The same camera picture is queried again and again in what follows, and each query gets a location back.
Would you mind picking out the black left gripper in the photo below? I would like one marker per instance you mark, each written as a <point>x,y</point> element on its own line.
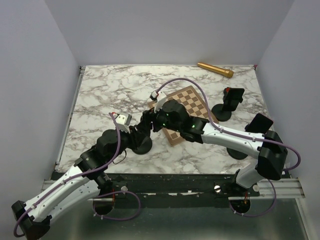
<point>134,136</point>

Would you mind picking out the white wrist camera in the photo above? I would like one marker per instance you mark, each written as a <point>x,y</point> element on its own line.
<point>159,98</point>
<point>123,121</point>

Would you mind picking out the black phone on right stand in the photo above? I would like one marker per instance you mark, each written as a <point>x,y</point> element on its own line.
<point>259,124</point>

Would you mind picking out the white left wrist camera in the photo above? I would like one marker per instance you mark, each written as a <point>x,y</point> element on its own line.
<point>123,121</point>

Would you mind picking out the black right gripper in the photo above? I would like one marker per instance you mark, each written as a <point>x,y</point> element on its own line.
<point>156,128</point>

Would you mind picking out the wooden chessboard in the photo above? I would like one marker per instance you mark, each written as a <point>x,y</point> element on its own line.
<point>189,103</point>

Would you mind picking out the red black knob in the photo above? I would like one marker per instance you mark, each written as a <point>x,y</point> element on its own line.
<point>226,90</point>

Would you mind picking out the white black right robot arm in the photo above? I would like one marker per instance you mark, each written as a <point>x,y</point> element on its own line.
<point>267,148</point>

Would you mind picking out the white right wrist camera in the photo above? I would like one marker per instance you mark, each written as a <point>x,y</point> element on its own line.
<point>159,98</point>

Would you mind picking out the gold microphone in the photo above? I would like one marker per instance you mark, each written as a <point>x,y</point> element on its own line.
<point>218,70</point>

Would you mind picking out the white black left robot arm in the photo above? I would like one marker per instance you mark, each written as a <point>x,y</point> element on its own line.
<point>84,180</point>

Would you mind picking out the black mounting base plate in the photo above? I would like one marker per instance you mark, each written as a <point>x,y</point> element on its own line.
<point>162,191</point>

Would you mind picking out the aluminium rail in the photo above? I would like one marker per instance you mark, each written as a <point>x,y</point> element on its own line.
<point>285,188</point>

